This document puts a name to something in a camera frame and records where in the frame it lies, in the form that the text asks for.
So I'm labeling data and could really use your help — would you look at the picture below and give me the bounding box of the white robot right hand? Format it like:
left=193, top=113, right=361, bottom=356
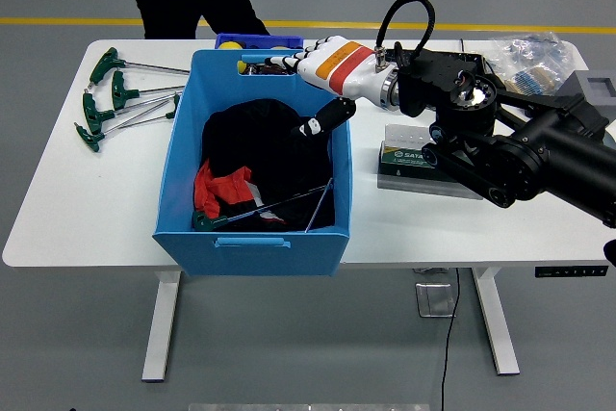
left=262, top=35, right=386, bottom=138

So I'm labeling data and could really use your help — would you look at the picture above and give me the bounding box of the green grey hex key rack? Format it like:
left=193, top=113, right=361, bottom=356
left=376, top=124, right=484, bottom=200

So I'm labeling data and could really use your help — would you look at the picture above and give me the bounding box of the small green T-handle hex key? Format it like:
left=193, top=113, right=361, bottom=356
left=304, top=177, right=335, bottom=233

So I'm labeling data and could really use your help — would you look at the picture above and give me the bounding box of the large green T-handle hex key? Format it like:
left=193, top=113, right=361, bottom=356
left=191, top=183, right=334, bottom=232

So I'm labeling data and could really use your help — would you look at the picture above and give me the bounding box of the light blue plastic box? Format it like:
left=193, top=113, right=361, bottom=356
left=151, top=48, right=353, bottom=277

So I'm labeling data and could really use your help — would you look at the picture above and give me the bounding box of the grey foam box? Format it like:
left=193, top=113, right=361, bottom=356
left=557, top=69, right=616, bottom=118

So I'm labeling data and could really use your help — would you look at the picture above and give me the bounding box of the dark blue plastic bin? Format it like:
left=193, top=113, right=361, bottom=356
left=214, top=33, right=305, bottom=51

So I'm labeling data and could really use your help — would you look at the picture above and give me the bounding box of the black garment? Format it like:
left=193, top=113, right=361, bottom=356
left=199, top=97, right=337, bottom=232

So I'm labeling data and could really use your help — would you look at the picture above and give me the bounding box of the white table leg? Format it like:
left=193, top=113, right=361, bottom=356
left=141, top=270, right=183, bottom=382
left=470, top=267, right=522, bottom=376

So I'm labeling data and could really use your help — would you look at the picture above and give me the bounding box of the red garment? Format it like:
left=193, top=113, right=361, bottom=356
left=192, top=159, right=285, bottom=224

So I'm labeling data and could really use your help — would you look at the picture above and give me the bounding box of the clear plastic parts bag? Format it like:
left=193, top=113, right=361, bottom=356
left=488, top=31, right=574, bottom=94

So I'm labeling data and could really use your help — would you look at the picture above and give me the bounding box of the taped resistor bundle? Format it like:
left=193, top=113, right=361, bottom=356
left=504, top=68, right=562, bottom=94

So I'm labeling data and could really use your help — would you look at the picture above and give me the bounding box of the metal floor plate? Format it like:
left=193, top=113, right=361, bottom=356
left=415, top=281, right=457, bottom=319

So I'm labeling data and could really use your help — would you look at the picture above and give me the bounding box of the black table control panel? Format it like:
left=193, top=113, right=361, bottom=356
left=533, top=264, right=610, bottom=279

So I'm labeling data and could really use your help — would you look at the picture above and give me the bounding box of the slim green T-handle hex key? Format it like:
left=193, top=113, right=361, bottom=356
left=117, top=91, right=181, bottom=131

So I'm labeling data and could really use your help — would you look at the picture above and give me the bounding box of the black floor cable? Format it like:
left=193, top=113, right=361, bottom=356
left=440, top=267, right=462, bottom=411

